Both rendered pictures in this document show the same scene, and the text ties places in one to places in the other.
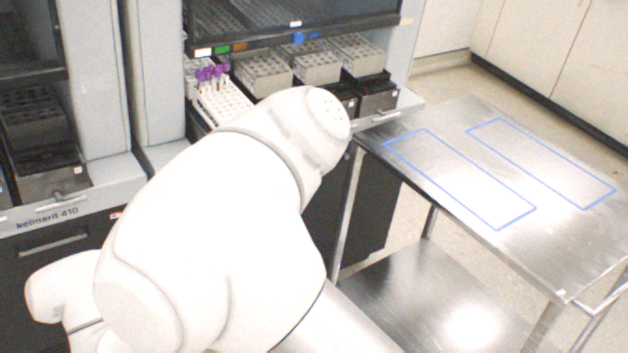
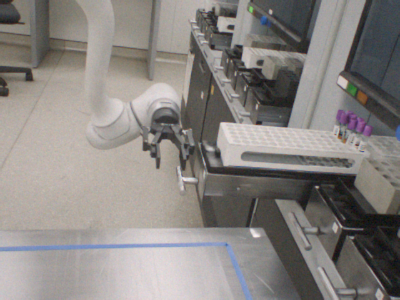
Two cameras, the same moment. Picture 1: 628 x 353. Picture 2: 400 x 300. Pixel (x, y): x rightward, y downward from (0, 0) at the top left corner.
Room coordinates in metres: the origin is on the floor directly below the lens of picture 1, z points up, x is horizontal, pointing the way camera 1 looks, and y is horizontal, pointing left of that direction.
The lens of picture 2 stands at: (1.28, -0.64, 1.22)
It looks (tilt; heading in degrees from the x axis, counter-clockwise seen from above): 26 degrees down; 117
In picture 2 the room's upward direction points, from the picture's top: 9 degrees clockwise
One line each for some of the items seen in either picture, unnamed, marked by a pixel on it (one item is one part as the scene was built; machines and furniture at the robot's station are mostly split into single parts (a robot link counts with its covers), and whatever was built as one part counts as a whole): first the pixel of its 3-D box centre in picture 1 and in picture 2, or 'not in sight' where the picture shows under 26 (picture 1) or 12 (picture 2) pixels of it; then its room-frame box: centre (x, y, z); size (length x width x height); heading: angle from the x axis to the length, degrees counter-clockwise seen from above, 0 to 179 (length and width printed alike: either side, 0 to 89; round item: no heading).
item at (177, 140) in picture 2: not in sight; (177, 140); (0.80, 0.21, 0.75); 0.11 x 0.01 x 0.04; 144
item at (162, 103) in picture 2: not in sight; (164, 117); (0.69, 0.31, 0.75); 0.09 x 0.06 x 0.09; 38
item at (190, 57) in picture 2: not in sight; (185, 74); (0.01, 1.58, 0.43); 0.27 x 0.02 x 0.36; 128
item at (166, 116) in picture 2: not in sight; (165, 128); (0.74, 0.25, 0.75); 0.09 x 0.08 x 0.07; 128
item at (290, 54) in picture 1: (304, 58); not in sight; (1.42, 0.08, 0.85); 0.12 x 0.02 x 0.06; 128
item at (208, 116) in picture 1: (236, 123); (290, 150); (1.08, 0.20, 0.83); 0.30 x 0.10 x 0.06; 38
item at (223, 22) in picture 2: not in sight; (249, 29); (0.47, 1.32, 0.83); 0.30 x 0.10 x 0.06; 38
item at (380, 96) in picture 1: (319, 51); not in sight; (1.63, 0.05, 0.78); 0.73 x 0.14 x 0.09; 38
